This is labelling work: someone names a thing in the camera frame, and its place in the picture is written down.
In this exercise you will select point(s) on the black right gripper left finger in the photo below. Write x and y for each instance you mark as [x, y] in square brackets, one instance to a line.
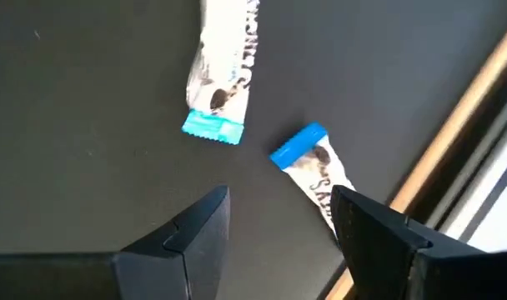
[187, 258]

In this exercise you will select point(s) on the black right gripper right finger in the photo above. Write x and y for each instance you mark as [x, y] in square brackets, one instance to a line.
[374, 250]

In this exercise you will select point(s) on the white blue Hershey's bar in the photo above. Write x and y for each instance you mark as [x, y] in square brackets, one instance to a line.
[224, 62]
[316, 166]

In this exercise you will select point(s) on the black table mat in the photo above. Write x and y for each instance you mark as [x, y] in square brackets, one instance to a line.
[91, 104]

